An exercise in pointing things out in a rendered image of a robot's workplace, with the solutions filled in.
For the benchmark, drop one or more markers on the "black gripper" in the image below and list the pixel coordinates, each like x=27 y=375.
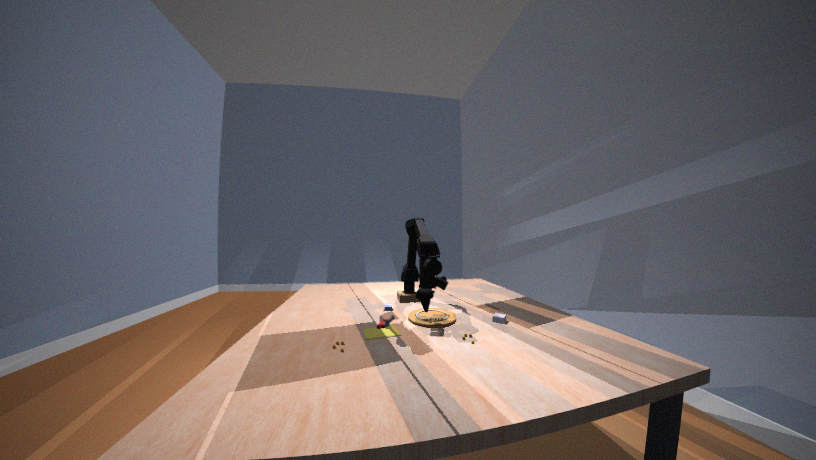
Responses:
x=425 y=294

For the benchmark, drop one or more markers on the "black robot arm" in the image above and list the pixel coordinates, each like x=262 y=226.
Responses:
x=428 y=262

